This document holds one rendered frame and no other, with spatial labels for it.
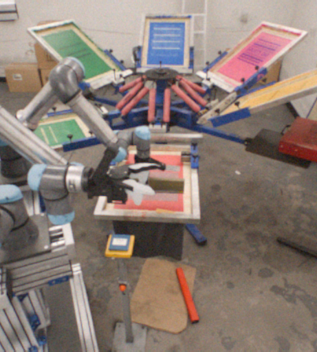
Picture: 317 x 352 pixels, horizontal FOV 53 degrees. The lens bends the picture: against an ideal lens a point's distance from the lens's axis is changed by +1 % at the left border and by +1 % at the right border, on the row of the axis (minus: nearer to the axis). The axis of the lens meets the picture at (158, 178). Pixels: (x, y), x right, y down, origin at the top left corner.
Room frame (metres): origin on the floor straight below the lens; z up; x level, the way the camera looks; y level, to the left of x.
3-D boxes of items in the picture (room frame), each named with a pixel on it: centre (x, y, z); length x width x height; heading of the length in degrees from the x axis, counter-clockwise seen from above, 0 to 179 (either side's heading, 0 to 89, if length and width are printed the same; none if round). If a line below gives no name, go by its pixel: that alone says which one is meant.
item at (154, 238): (1.36, 0.06, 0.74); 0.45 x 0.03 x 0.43; 86
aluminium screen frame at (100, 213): (1.65, 0.04, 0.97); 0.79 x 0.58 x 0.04; 176
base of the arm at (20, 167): (1.33, 0.72, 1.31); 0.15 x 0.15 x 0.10
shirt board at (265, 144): (2.33, -0.59, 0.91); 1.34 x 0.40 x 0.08; 56
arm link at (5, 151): (1.33, 0.72, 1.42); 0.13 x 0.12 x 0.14; 175
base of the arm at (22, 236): (0.86, 0.55, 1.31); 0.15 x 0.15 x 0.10
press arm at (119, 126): (2.43, 0.53, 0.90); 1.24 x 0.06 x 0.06; 116
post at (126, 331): (1.10, 0.19, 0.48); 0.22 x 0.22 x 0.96; 86
